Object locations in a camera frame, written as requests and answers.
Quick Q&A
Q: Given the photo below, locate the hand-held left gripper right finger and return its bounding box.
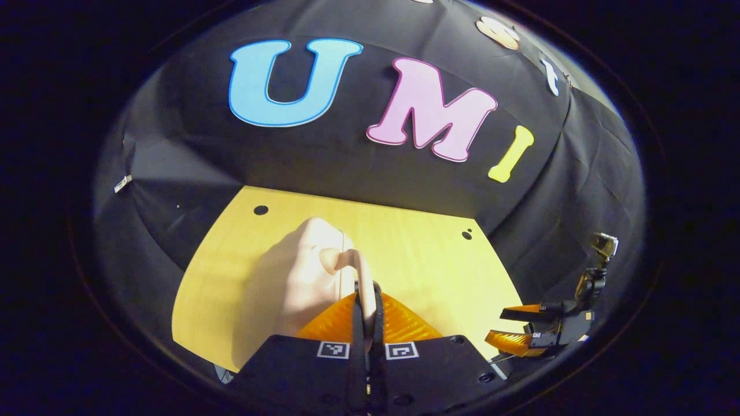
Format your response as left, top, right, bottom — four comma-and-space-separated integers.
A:
370, 281, 509, 416

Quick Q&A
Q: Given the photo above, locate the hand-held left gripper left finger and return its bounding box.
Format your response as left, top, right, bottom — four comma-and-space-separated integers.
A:
228, 280, 371, 416

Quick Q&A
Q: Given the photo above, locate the pink suitcase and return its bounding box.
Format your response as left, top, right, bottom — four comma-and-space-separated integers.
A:
246, 217, 376, 339

